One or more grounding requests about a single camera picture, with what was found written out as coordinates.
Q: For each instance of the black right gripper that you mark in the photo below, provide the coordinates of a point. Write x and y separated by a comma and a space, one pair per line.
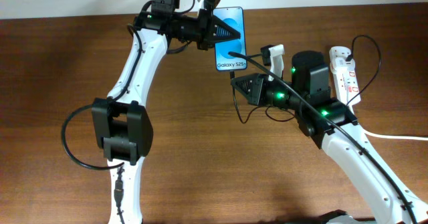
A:
260, 94

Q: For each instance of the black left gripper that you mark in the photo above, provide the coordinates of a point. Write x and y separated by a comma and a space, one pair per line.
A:
206, 37

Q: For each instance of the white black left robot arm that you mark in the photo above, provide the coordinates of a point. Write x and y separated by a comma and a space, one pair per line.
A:
121, 123

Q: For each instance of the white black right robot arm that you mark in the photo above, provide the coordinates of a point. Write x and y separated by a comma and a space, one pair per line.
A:
336, 131

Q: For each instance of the white power strip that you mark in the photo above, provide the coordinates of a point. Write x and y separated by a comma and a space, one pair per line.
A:
345, 83

